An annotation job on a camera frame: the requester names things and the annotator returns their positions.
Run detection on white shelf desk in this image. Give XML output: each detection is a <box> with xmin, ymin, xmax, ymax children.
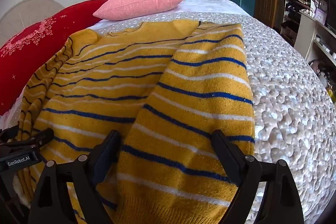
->
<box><xmin>293</xmin><ymin>10</ymin><xmax>336</xmax><ymax>67</ymax></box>

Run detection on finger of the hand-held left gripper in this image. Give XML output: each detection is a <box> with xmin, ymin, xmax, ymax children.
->
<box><xmin>0</xmin><ymin>128</ymin><xmax>19</xmax><ymax>144</ymax></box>
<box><xmin>10</xmin><ymin>128</ymin><xmax>54</xmax><ymax>153</ymax></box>

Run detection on white arched headboard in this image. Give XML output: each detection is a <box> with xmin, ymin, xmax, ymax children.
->
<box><xmin>0</xmin><ymin>0</ymin><xmax>66</xmax><ymax>43</ymax></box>

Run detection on red floral pillow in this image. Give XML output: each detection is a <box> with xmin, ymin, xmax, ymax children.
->
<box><xmin>0</xmin><ymin>0</ymin><xmax>112</xmax><ymax>116</ymax></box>

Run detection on heart print quilted blanket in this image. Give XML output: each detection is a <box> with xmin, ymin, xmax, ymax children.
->
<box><xmin>87</xmin><ymin>11</ymin><xmax>336</xmax><ymax>224</ymax></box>

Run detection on pink pillow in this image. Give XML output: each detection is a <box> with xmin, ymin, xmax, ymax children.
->
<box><xmin>93</xmin><ymin>0</ymin><xmax>187</xmax><ymax>21</ymax></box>

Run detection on yellow striped knit sweater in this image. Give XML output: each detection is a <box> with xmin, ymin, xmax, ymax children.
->
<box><xmin>14</xmin><ymin>19</ymin><xmax>256</xmax><ymax>224</ymax></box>

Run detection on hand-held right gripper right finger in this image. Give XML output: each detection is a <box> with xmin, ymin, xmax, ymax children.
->
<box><xmin>211</xmin><ymin>130</ymin><xmax>305</xmax><ymax>224</ymax></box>

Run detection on black shoe rack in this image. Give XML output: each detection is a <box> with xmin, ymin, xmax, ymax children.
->
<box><xmin>280</xmin><ymin>0</ymin><xmax>315</xmax><ymax>44</ymax></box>

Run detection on pink clock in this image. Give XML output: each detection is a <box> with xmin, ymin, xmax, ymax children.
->
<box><xmin>314</xmin><ymin>7</ymin><xmax>327</xmax><ymax>24</ymax></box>

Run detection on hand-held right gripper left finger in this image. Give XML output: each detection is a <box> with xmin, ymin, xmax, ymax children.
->
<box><xmin>28</xmin><ymin>130</ymin><xmax>122</xmax><ymax>224</ymax></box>

